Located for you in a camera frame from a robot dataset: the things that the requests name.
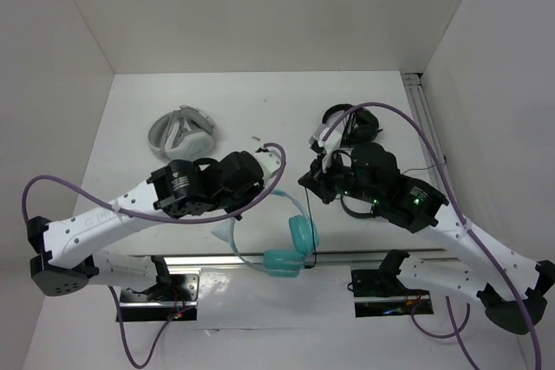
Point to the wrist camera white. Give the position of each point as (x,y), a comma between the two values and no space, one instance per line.
(323,142)
(270,162)

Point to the teal cat ear headphones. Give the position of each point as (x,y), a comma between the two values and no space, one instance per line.
(281,242)

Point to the grey white gaming headset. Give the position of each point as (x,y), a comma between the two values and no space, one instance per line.
(186,133)

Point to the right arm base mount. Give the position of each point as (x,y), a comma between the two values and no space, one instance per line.
(377,295)

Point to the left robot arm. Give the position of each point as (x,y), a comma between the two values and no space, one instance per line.
(72,253)

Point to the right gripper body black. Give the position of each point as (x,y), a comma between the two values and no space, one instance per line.
(338,178)

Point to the black wrapped headphones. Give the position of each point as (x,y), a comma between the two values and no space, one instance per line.
(359,127)

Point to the black unwrapped headphones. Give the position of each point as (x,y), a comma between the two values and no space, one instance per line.
(361,210)

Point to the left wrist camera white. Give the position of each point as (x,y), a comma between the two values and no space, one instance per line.
(270,162)

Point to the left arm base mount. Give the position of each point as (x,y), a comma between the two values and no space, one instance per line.
(180,299)

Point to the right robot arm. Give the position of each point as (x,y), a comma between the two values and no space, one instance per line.
(510,288)

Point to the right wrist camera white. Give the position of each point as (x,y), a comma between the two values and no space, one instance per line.
(323,142)

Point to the aluminium rail at right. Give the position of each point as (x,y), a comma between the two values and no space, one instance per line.
(421,114)

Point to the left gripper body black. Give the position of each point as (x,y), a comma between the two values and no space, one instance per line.
(231,202)

